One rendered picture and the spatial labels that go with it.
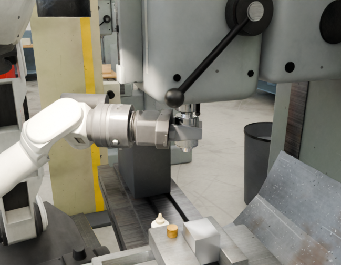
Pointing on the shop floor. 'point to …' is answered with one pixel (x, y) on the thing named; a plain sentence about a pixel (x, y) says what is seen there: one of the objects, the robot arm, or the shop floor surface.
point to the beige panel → (53, 42)
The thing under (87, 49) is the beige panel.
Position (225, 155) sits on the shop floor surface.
